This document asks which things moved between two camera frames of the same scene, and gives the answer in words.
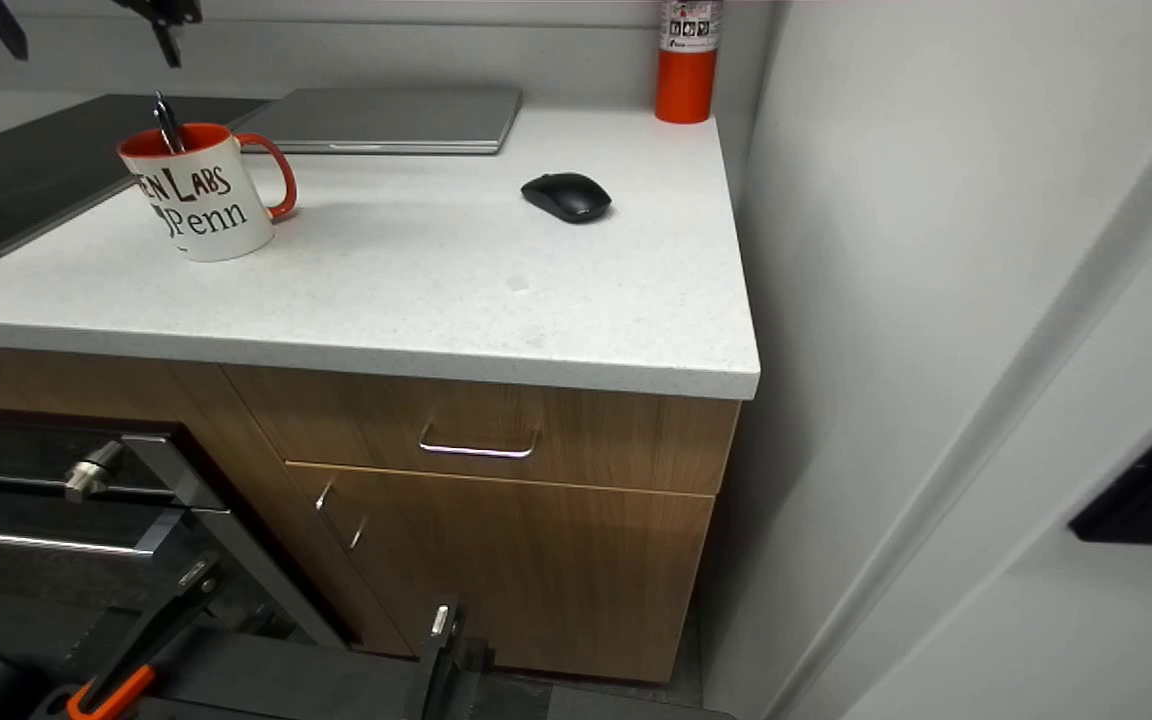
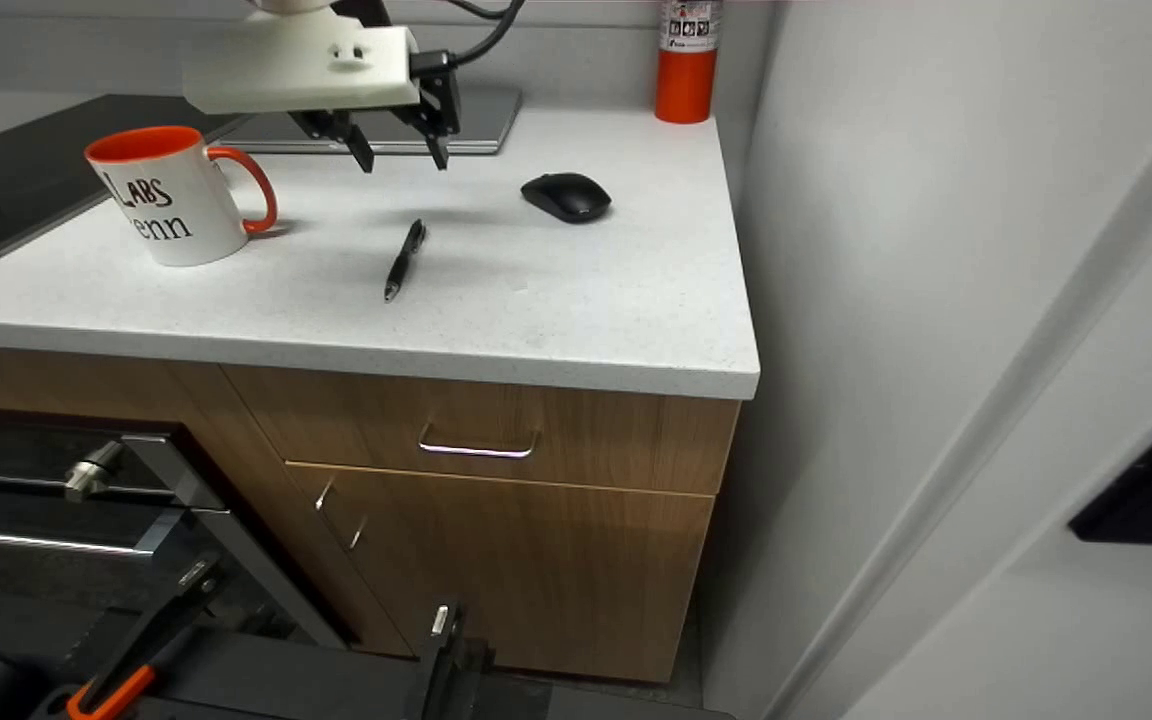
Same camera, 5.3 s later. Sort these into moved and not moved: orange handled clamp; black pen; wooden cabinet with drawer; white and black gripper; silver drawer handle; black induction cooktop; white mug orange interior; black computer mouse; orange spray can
Moved: white and black gripper; black pen; white mug orange interior
Not moved: wooden cabinet with drawer; black computer mouse; orange handled clamp; black induction cooktop; orange spray can; silver drawer handle
